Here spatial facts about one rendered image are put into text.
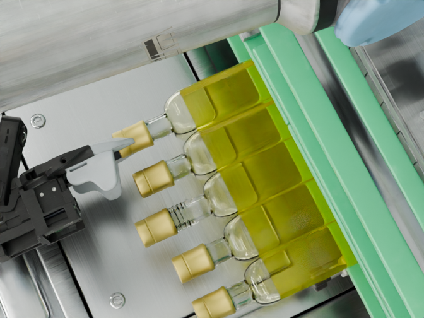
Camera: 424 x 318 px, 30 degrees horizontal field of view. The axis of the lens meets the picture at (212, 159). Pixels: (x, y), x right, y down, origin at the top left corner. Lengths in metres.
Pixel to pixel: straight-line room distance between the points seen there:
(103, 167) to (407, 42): 0.38
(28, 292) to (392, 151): 0.53
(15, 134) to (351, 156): 0.41
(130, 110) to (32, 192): 0.25
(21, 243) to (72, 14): 0.54
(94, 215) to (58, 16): 0.65
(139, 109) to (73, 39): 0.66
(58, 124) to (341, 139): 0.45
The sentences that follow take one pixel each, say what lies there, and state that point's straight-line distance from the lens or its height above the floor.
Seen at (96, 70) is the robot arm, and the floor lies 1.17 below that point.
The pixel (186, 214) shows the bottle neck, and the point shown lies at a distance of 0.97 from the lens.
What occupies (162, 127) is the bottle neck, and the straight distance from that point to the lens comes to 1.00.
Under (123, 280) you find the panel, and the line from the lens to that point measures 1.10.
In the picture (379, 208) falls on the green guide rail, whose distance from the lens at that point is 0.87.
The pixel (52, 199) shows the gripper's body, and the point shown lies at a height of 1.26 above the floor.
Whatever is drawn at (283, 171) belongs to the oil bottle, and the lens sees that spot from 0.97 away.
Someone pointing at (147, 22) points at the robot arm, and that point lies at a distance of 0.50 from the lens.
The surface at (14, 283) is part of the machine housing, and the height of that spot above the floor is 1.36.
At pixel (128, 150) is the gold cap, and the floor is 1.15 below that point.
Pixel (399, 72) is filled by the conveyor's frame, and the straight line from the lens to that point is 0.90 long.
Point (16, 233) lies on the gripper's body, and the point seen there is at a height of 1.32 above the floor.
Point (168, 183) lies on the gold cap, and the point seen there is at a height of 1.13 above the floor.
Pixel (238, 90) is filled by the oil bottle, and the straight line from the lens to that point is 1.00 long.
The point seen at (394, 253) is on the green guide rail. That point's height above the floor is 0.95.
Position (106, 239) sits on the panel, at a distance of 1.11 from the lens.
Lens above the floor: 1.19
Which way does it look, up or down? 8 degrees down
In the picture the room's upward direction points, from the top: 114 degrees counter-clockwise
